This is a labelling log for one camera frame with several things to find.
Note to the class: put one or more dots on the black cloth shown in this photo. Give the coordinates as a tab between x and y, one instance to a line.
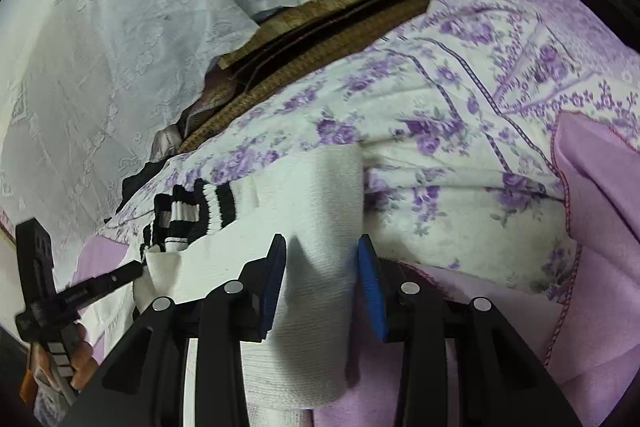
142	182

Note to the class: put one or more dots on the white lace cloth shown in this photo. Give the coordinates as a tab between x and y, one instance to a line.
100	57

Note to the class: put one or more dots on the lilac bed sheet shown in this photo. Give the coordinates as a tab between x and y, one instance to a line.
600	217

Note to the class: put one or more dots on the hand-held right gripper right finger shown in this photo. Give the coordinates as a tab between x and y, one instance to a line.
371	292

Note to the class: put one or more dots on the striped brown cloth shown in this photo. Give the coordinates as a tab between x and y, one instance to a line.
207	114

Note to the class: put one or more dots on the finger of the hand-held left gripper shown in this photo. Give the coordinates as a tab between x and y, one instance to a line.
112	279

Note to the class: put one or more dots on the white sweater with black stripes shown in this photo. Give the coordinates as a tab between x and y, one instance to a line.
310	207

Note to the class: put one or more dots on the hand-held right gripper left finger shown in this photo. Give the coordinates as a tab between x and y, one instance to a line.
269	287

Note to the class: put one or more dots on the purple floral quilt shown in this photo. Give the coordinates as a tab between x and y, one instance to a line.
450	107

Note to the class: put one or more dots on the person's left hand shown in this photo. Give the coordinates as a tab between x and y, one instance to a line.
84	357

